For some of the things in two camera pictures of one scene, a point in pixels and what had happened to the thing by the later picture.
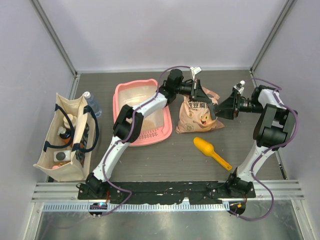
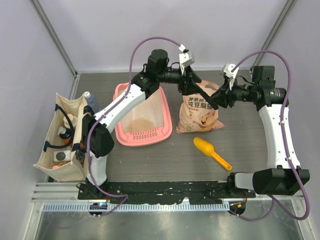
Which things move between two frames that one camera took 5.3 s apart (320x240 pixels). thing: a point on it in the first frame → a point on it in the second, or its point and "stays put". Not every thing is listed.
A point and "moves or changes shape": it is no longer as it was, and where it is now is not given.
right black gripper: x=230 y=107 → x=224 y=96
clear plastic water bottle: x=91 y=101 stays put
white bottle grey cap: x=62 y=156 stays put
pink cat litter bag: x=195 y=115 moves or changes shape
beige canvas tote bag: x=73 y=134 stays put
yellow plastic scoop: x=208 y=149 stays put
